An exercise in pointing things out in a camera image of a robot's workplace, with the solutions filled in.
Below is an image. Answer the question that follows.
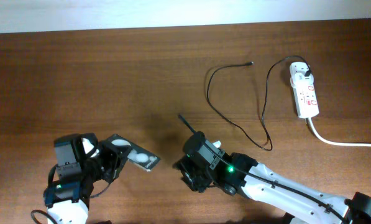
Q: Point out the black smartphone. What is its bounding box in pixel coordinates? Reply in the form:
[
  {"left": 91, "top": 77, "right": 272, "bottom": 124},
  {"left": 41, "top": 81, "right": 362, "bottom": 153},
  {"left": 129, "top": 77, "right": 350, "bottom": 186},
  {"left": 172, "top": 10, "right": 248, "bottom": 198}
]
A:
[{"left": 107, "top": 134, "right": 160, "bottom": 172}]

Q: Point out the black charger cable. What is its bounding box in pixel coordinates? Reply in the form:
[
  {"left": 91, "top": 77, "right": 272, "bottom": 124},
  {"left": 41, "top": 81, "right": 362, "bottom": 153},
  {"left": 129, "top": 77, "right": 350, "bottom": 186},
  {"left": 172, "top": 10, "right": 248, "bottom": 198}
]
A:
[{"left": 206, "top": 55, "right": 313, "bottom": 152}]

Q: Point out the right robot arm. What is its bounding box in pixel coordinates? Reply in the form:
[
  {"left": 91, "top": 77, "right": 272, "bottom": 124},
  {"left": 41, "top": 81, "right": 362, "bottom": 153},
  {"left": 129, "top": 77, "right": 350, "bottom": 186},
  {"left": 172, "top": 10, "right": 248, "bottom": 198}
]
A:
[{"left": 173, "top": 131, "right": 371, "bottom": 224}]

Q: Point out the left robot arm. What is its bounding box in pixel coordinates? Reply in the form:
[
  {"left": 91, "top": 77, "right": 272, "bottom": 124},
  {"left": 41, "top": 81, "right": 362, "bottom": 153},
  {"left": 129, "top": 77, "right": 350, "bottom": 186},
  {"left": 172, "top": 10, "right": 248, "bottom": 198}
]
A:
[{"left": 44, "top": 133, "right": 132, "bottom": 223}]

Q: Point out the white power strip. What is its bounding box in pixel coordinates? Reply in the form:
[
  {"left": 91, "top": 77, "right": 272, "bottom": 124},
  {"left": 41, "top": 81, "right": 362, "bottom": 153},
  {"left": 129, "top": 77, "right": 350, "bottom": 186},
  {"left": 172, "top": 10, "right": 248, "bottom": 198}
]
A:
[{"left": 290, "top": 62, "right": 319, "bottom": 119}]

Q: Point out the white power strip cord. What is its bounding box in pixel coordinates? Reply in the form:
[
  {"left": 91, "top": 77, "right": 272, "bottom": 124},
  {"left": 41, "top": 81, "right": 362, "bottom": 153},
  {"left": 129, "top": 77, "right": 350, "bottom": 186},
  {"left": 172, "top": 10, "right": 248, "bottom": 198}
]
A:
[{"left": 306, "top": 117, "right": 371, "bottom": 149}]

